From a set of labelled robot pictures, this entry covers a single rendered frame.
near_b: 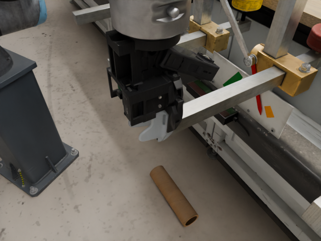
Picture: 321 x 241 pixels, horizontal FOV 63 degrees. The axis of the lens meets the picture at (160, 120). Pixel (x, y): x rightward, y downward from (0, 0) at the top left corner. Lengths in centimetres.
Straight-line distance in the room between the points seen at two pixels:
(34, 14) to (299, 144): 93
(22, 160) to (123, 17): 111
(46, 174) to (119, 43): 123
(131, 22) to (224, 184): 119
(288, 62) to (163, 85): 33
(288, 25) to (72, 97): 154
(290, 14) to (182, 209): 90
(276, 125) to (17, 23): 89
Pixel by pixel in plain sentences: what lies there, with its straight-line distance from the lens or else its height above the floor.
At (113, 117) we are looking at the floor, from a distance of 168.
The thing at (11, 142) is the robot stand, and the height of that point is 33.
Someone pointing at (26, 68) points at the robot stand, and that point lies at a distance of 113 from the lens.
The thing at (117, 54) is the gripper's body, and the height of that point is 101.
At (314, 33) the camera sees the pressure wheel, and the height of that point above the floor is 90.
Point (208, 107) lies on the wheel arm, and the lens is 47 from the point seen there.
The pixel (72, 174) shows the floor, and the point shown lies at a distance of 147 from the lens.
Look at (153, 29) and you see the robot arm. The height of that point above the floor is 105.
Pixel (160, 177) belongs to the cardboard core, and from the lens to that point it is 129.
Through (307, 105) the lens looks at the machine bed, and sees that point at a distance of 89.
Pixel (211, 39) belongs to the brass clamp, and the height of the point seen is 83.
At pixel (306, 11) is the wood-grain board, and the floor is 90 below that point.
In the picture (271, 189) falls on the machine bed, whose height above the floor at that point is 17.
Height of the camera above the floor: 117
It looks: 46 degrees down
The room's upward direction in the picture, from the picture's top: straight up
